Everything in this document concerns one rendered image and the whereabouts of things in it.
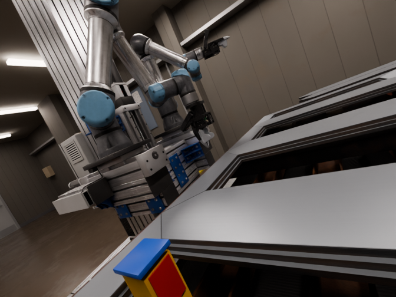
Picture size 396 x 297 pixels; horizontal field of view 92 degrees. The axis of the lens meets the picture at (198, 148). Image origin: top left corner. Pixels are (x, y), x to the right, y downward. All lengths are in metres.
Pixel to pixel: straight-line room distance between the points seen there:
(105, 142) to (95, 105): 0.19
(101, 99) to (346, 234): 0.71
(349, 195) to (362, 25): 3.67
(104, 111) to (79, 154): 0.61
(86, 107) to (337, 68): 3.60
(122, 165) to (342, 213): 0.72
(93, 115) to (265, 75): 3.38
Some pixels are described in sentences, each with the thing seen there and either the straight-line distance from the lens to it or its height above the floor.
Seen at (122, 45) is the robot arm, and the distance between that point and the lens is 1.00.
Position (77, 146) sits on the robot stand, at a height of 1.16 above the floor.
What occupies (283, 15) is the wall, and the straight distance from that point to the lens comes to 3.93.
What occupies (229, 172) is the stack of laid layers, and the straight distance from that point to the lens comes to 0.64.
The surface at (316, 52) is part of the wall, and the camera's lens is 3.83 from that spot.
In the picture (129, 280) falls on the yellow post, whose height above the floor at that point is 0.87.
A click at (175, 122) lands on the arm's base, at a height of 1.07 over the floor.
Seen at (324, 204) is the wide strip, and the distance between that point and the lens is 0.34.
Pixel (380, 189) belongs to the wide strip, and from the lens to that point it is 0.36.
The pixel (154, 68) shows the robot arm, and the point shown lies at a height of 1.47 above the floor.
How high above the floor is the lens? 1.03
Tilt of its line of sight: 8 degrees down
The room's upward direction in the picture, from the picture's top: 24 degrees counter-clockwise
